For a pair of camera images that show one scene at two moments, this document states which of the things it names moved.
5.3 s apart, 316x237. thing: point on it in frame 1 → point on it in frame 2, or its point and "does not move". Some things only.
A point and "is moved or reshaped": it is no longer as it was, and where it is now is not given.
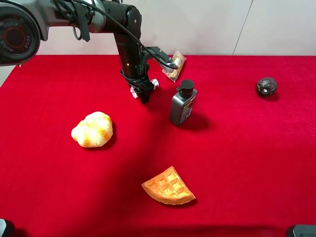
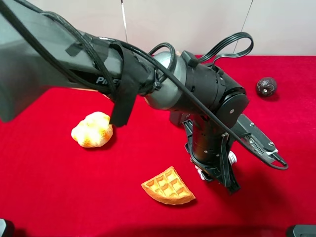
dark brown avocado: (266, 86) does not move
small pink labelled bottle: (155, 83) is moved or reshaped
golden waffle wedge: (168, 187) does not move
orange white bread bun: (94, 131) does not move
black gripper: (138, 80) → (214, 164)
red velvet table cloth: (249, 160) does not move
